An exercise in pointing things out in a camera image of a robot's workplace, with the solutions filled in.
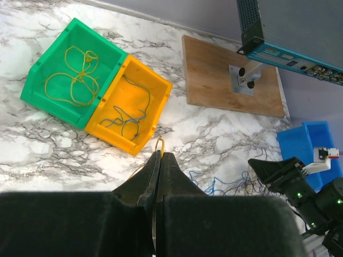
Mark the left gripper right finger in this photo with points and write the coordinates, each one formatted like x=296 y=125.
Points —
x=191 y=223

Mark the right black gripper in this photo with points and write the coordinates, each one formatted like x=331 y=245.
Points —
x=286 y=177

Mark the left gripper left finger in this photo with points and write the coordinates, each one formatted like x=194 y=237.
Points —
x=116 y=223

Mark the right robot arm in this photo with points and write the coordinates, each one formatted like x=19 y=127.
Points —
x=322 y=210

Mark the blue plastic bin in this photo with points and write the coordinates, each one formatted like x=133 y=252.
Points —
x=300 y=142

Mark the orange plastic bin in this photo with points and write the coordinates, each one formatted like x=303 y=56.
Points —
x=128 y=113

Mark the wooden board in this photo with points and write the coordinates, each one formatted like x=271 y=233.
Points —
x=211 y=79

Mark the green plastic bin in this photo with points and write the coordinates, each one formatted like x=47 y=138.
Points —
x=70 y=78

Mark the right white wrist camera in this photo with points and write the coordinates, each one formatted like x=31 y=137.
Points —
x=322 y=160

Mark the grey metal stand bracket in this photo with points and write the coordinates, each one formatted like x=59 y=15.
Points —
x=243 y=78

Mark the grey network switch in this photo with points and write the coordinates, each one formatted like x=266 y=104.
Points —
x=300 y=36

